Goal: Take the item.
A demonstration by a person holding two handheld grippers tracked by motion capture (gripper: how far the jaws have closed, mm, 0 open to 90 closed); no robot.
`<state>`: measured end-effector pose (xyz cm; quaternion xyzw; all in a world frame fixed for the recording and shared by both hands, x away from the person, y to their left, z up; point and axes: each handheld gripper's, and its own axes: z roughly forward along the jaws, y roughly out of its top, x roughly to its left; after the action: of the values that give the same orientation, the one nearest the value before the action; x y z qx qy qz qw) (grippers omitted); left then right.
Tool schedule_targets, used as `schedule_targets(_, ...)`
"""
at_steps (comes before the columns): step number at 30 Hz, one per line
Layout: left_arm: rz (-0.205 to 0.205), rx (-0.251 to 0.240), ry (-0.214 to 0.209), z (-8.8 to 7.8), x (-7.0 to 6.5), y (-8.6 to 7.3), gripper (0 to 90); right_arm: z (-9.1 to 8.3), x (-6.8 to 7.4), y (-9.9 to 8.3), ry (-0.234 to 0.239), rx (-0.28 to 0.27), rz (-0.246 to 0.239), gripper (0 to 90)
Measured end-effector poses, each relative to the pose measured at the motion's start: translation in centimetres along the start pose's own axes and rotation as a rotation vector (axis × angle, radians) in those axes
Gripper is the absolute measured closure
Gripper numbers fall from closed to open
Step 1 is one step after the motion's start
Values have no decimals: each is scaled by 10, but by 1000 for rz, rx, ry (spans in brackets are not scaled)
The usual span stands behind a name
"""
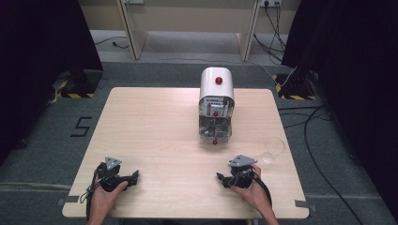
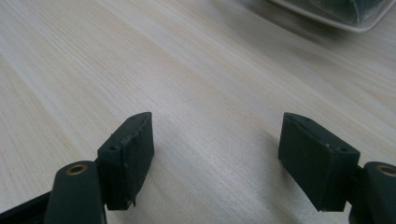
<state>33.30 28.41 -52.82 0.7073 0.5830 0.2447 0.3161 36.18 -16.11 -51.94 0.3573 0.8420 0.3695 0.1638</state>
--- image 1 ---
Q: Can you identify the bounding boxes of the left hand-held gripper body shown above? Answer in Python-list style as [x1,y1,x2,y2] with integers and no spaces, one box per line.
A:
[96,156,135,193]

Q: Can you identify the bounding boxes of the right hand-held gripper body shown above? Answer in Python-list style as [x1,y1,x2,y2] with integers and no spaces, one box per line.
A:
[227,154,259,189]

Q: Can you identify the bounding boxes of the person's right hand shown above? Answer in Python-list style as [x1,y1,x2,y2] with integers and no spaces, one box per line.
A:
[229,163,271,214]

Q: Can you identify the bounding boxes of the person's left hand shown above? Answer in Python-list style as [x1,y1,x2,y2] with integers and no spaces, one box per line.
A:
[89,174,130,219]

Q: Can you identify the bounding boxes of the clear glass cup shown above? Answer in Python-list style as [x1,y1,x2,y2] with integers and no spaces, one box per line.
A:
[260,136,286,164]

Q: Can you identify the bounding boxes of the grey tape strip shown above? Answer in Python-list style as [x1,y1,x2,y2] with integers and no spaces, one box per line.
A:
[294,199,317,214]
[55,195,81,207]

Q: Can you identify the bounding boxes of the white drink dispenser machine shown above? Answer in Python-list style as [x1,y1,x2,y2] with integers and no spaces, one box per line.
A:
[198,67,236,146]

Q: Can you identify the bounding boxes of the stand base with hazard tape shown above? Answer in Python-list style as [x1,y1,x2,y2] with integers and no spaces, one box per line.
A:
[271,72,318,101]
[50,68,105,105]

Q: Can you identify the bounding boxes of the black curtain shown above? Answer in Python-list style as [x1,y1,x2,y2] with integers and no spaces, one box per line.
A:
[0,0,105,167]
[281,0,398,221]

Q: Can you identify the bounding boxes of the beige wooden desk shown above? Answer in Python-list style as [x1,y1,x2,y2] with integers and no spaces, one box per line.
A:
[78,0,302,62]

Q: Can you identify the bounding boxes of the right hand-held gripper cable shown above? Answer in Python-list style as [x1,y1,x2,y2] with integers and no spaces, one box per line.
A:
[250,170,274,209]

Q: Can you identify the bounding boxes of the hand-held gripper cable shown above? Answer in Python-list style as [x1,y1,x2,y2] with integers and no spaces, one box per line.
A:
[250,170,274,209]
[79,163,105,221]

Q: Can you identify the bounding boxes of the left hand-held gripper cable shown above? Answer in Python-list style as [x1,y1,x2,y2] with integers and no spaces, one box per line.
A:
[79,163,105,221]

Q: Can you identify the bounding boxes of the black floor cables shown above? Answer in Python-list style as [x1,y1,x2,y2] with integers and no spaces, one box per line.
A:
[277,104,365,225]

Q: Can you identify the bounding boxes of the white floor cable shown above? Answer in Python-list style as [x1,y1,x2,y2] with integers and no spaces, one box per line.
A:
[146,40,299,88]

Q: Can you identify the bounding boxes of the black floor cable with plug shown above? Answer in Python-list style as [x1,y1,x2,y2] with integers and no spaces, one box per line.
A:
[93,35,130,51]

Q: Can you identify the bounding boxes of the black cables from socket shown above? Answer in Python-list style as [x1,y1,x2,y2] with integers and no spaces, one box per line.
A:
[253,2,288,64]

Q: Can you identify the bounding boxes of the white wall socket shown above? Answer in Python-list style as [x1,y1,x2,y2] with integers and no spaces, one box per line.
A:
[260,0,283,8]

